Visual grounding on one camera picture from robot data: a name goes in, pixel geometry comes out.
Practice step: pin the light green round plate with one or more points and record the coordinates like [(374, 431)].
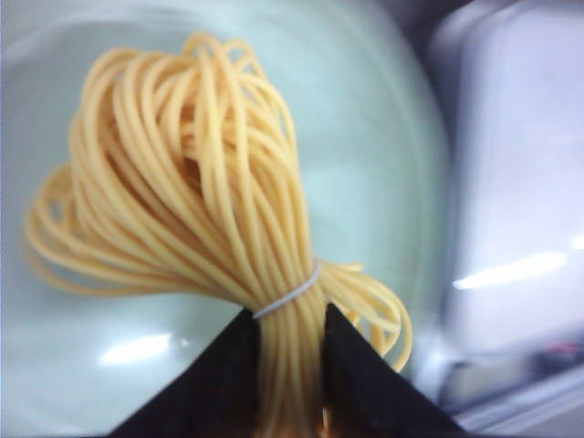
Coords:
[(374, 166)]

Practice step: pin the silver digital kitchen scale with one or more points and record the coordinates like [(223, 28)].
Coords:
[(508, 76)]

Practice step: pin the yellow vermicelli noodle bundle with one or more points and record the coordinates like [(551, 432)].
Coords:
[(183, 176)]

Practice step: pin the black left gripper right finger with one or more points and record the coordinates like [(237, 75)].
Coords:
[(365, 397)]

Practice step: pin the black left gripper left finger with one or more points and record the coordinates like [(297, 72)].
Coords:
[(215, 397)]

